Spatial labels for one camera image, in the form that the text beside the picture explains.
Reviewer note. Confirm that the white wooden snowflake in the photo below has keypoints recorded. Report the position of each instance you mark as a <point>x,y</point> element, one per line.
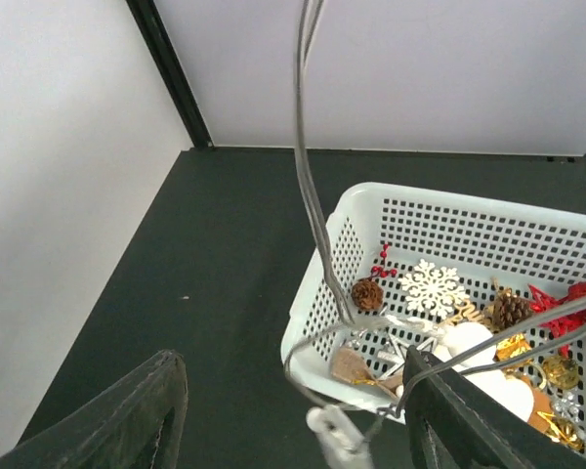
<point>432,290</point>

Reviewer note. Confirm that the red berry sprig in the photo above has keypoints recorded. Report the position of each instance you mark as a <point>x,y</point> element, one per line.
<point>381,269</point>

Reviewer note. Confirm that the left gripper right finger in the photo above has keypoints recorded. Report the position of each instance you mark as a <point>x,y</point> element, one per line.
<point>451,423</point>

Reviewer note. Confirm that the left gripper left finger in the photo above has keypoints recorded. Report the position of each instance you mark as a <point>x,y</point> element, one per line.
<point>138,422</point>

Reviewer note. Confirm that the silver star ornament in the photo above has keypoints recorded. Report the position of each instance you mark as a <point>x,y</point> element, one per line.
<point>392,354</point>

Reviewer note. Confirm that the brown pine cone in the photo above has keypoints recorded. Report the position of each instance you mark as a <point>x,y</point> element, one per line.
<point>509,309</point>
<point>367,295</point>

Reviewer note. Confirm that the white perforated plastic basket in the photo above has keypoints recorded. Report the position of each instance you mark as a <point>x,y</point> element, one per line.
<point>444,273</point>

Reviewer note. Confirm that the burlap bow ornament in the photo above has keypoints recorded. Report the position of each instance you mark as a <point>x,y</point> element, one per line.
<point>349,366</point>

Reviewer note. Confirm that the gold gift box ornament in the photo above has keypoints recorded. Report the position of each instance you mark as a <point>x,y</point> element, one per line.
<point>512,347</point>

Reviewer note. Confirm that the gold ball ornament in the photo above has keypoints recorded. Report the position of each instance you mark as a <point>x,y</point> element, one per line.
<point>562,372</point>

